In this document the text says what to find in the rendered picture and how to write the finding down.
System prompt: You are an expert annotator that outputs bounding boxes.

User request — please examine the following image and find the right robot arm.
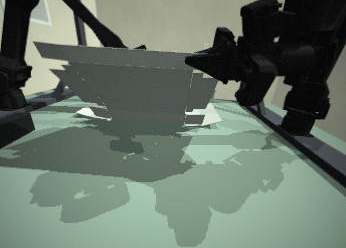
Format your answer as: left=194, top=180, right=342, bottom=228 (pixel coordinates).
left=0, top=0, right=129, bottom=111

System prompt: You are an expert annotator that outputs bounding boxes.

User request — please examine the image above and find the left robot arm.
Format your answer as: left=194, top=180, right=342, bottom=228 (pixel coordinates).
left=237, top=0, right=346, bottom=137

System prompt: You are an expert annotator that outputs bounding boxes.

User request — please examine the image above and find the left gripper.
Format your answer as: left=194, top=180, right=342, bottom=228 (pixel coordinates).
left=185, top=27, right=287, bottom=106

